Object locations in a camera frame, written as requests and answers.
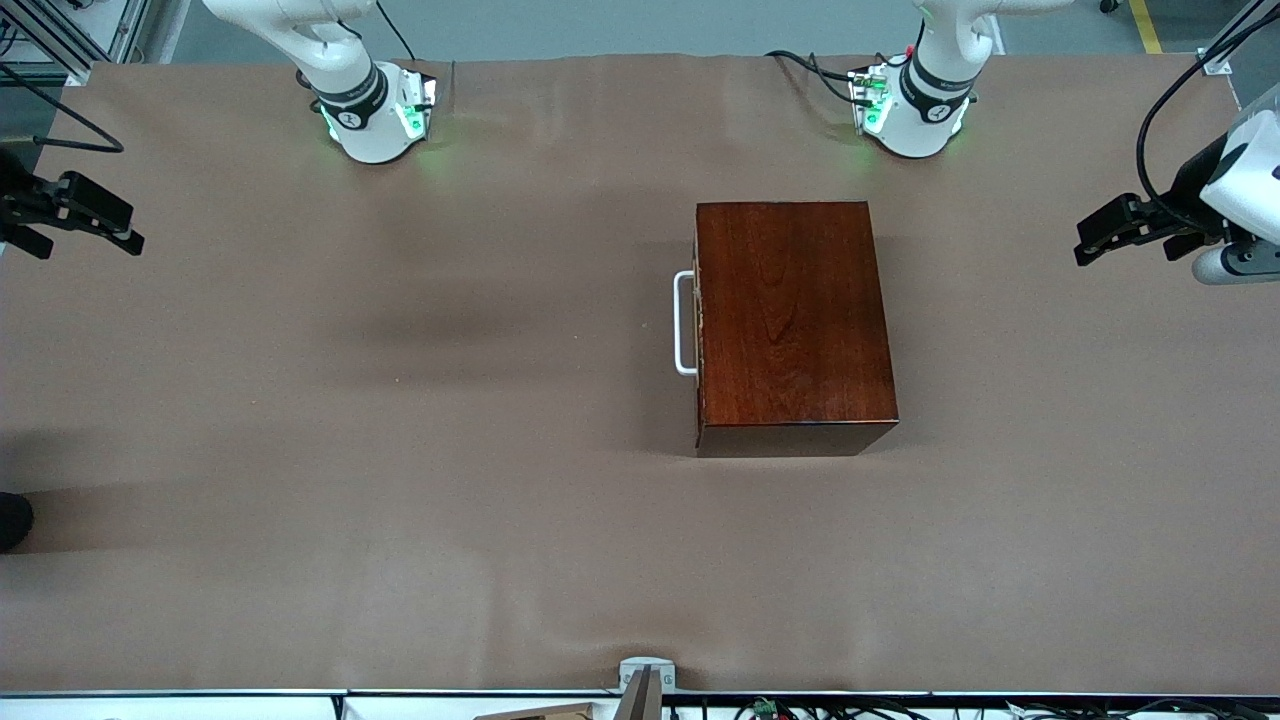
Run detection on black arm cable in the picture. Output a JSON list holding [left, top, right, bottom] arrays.
[[0, 62, 125, 154], [1136, 5, 1280, 237]]

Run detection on black base cable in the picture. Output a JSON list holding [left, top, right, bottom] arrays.
[[375, 0, 417, 61]]

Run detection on black base cables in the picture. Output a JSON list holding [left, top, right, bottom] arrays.
[[765, 48, 871, 106]]

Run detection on aluminium frame profile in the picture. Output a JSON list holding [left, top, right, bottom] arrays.
[[0, 0, 151, 83], [1205, 0, 1280, 77]]

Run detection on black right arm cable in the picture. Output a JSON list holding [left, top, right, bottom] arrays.
[[0, 62, 125, 154]]

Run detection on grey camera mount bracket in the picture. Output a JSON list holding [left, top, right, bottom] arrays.
[[615, 657, 677, 720]]

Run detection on yellow floor tape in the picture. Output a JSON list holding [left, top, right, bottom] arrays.
[[1129, 0, 1165, 55]]

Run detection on black round knob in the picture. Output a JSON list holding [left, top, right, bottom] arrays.
[[0, 492, 35, 553]]

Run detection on light wooden drawer white handle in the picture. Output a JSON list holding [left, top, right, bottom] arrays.
[[673, 215, 705, 441]]

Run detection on brown table cover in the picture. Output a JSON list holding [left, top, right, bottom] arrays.
[[0, 52, 1280, 696]]

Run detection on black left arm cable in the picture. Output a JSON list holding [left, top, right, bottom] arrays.
[[1136, 5, 1280, 237]]

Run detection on dark wooden drawer cabinet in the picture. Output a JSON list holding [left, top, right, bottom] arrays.
[[694, 201, 899, 459]]

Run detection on wooden board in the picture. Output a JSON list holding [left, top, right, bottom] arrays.
[[472, 702, 601, 720]]

